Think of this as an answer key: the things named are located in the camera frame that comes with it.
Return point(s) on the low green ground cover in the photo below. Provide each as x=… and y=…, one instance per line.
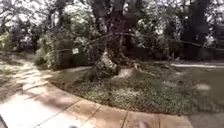
x=140, y=90

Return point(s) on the reddish stone slab path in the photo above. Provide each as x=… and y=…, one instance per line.
x=43, y=103

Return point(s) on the wood of dark trees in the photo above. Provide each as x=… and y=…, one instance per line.
x=196, y=20

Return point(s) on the robot's own part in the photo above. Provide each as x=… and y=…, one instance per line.
x=72, y=126
x=142, y=124

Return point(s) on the long thin slanted pole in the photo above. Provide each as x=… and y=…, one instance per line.
x=200, y=45

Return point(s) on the pale cross path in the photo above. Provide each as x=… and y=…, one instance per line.
x=196, y=65

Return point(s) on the green bushes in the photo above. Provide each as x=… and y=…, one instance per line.
x=56, y=50

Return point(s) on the large dark tree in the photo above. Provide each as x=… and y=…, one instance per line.
x=110, y=33

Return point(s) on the small white sign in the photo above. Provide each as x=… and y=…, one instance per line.
x=75, y=51

